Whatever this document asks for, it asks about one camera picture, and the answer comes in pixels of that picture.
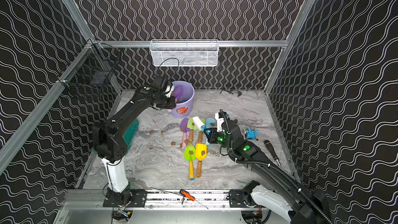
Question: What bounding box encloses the white blue brush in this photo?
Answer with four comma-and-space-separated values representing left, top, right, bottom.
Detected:
193, 116, 206, 131

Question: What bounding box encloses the purple front trowel pink handle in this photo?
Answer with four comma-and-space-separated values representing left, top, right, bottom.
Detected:
173, 85, 184, 103

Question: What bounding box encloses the purple trowel pink handle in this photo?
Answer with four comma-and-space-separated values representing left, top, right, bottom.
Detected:
180, 117, 190, 148
173, 85, 184, 103

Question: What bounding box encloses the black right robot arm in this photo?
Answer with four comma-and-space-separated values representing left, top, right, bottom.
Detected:
194, 111, 332, 224

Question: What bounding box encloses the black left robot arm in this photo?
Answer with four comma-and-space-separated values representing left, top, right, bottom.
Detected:
93, 85, 176, 194

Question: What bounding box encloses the wide light blue trowel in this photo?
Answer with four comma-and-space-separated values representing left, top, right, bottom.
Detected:
205, 118, 217, 145

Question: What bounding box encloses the yellow square trowel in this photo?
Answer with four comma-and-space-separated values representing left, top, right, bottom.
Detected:
195, 144, 207, 178

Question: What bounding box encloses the purple plastic bucket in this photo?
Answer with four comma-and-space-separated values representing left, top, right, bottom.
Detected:
167, 81, 195, 118

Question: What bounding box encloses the small blue clamp tool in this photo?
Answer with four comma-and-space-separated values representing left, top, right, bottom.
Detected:
244, 128, 259, 140

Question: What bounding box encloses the green plastic tool case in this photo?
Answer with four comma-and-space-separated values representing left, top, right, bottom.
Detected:
92, 119, 139, 150

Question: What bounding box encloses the black clip tool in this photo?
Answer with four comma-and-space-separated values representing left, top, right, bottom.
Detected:
220, 89, 242, 97

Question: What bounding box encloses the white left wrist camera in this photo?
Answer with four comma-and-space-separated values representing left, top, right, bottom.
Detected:
152, 75, 175, 97

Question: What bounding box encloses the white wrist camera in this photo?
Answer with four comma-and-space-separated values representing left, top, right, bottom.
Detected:
152, 75, 175, 97
215, 111, 227, 132

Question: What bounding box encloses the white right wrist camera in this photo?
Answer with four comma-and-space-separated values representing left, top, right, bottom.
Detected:
215, 111, 227, 132

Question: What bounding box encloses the wide green trowel wooden handle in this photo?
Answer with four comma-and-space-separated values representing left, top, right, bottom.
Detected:
187, 118, 197, 143

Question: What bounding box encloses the lime front trowel yellow handle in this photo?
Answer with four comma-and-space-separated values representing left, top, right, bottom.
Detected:
184, 143, 196, 180

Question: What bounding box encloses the white wire basket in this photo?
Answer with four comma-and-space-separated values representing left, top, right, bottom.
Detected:
149, 39, 219, 67

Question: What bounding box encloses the black orange screwdriver handle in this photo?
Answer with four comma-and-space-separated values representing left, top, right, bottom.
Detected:
264, 140, 281, 167

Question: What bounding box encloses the orange handled screwdriver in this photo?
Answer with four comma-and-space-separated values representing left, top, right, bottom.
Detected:
179, 189, 208, 209

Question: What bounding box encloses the black wire basket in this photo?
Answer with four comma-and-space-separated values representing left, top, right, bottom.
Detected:
61, 40, 121, 101

